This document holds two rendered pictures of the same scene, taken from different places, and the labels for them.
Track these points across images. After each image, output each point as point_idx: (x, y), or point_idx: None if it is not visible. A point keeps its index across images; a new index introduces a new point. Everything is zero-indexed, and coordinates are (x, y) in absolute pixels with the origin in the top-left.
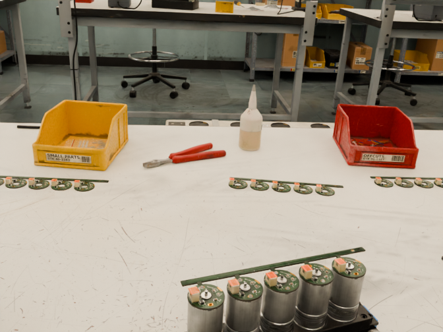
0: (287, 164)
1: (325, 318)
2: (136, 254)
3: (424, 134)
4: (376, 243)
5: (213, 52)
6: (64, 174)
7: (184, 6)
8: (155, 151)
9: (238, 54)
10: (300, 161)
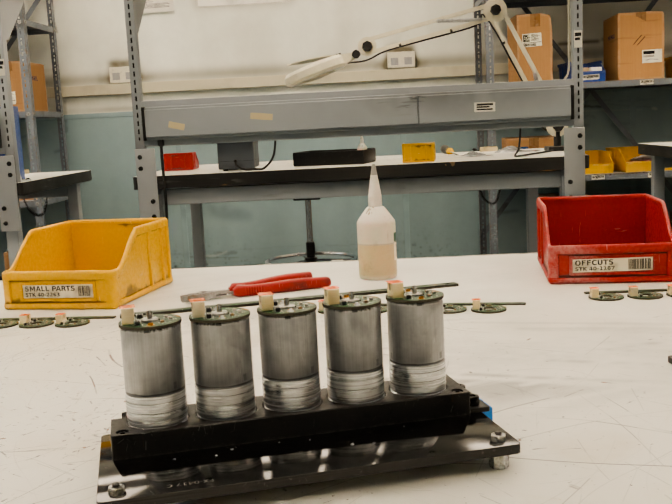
0: (436, 288)
1: (377, 385)
2: (117, 376)
3: None
4: (551, 352)
5: (421, 250)
6: (47, 315)
7: (349, 158)
8: (211, 288)
9: (469, 250)
10: (463, 285)
